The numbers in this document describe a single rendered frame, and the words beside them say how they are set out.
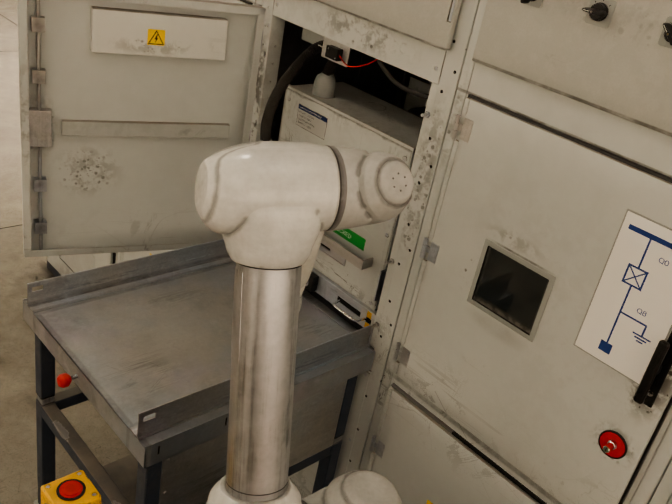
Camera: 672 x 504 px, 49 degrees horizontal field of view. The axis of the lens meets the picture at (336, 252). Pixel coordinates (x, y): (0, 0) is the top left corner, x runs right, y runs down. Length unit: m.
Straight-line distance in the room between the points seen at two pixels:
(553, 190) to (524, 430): 0.54
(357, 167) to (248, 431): 0.43
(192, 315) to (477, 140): 0.89
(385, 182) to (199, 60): 1.14
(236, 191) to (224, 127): 1.17
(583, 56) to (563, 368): 0.62
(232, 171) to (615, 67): 0.73
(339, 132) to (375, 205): 0.90
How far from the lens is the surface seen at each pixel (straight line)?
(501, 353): 1.67
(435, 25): 1.65
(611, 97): 1.43
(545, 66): 1.50
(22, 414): 2.99
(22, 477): 2.76
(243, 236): 1.05
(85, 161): 2.16
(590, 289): 1.51
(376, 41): 1.80
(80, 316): 1.98
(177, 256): 2.16
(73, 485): 1.46
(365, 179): 1.07
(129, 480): 2.48
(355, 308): 2.02
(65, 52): 2.06
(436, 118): 1.69
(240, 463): 1.19
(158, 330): 1.93
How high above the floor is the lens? 1.96
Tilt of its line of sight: 28 degrees down
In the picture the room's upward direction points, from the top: 11 degrees clockwise
